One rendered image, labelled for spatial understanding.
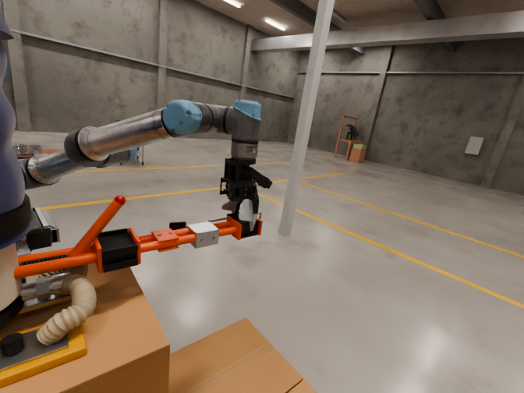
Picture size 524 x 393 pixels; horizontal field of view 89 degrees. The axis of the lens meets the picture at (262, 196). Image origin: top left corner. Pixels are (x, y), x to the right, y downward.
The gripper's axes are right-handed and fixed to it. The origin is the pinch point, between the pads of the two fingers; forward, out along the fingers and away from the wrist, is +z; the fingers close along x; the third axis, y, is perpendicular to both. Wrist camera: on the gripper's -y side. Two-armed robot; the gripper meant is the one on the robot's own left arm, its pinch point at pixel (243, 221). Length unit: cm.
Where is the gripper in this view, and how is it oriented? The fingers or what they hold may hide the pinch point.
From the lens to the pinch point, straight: 83.6
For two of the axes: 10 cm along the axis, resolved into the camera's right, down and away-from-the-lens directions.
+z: -1.0, 9.5, 2.8
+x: 6.3, 2.8, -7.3
